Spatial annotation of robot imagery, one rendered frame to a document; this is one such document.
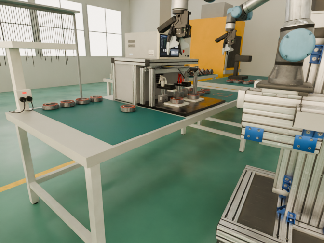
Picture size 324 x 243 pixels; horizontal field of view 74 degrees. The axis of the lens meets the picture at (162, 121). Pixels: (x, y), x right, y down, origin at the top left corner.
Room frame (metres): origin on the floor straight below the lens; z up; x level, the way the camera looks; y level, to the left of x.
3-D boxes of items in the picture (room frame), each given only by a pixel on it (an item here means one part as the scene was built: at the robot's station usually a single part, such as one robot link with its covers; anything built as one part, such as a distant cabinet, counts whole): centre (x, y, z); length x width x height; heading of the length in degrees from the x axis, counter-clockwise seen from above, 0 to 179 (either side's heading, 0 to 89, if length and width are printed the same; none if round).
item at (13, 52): (1.47, 0.83, 0.98); 0.37 x 0.35 x 0.46; 140
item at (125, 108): (1.54, 0.25, 0.77); 0.11 x 0.11 x 0.04
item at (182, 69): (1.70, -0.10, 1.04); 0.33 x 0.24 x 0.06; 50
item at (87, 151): (1.96, 0.00, 0.72); 2.20 x 1.01 x 0.05; 140
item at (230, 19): (1.89, -0.54, 1.45); 0.09 x 0.08 x 0.11; 51
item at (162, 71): (1.87, -0.12, 1.03); 0.62 x 0.01 x 0.03; 140
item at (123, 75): (1.81, 0.32, 0.91); 0.28 x 0.03 x 0.32; 50
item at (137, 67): (1.96, 0.00, 0.92); 0.66 x 0.01 x 0.30; 140
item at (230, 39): (1.88, -0.54, 1.29); 0.09 x 0.08 x 0.12; 59
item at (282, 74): (1.05, -0.59, 1.09); 0.15 x 0.15 x 0.10
